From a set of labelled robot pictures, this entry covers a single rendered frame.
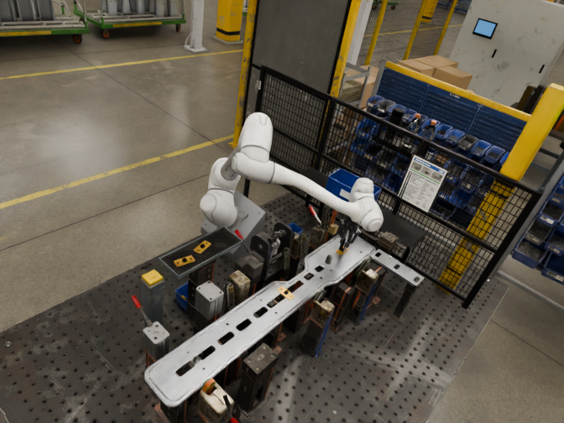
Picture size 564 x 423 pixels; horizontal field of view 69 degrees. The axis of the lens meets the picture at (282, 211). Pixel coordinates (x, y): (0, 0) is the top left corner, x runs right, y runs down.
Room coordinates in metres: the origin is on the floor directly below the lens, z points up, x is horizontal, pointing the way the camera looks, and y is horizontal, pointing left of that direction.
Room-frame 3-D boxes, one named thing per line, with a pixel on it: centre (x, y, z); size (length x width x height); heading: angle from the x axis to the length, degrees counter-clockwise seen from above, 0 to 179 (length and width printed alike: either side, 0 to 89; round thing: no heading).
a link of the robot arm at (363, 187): (1.71, -0.37, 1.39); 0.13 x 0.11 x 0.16; 14
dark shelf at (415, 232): (2.19, -0.45, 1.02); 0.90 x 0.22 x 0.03; 55
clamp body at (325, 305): (1.29, -0.28, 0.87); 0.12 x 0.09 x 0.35; 55
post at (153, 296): (1.12, 0.46, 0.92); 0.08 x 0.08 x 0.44; 55
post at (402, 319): (1.63, -0.76, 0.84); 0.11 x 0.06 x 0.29; 55
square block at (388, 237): (1.87, -0.63, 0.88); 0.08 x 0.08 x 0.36; 55
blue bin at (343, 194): (2.22, -0.41, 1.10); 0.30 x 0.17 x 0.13; 60
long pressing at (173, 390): (1.32, -0.09, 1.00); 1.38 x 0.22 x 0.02; 145
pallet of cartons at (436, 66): (6.23, -1.82, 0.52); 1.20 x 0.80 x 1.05; 142
